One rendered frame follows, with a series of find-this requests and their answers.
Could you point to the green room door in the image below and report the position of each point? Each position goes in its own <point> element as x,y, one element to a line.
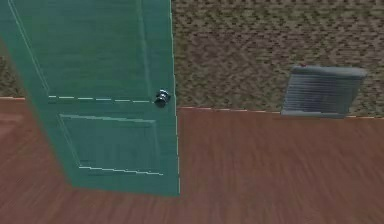
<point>100,66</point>

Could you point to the grey wall vent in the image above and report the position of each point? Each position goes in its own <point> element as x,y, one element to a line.
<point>321,91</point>

